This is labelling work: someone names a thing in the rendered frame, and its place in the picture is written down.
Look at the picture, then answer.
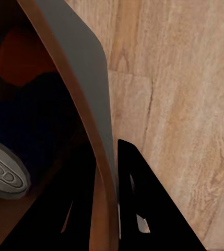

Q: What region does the can of soda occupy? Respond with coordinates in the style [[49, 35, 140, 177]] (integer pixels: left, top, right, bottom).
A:
[[0, 26, 59, 87], [0, 72, 82, 199]]

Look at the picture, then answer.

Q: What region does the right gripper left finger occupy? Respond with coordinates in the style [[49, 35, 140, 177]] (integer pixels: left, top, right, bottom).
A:
[[0, 141, 96, 251]]

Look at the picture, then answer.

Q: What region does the trash can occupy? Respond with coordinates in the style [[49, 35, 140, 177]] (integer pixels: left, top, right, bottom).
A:
[[0, 0, 120, 251]]

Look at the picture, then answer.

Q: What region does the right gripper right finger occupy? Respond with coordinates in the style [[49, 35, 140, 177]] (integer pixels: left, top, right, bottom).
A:
[[117, 139, 207, 251]]

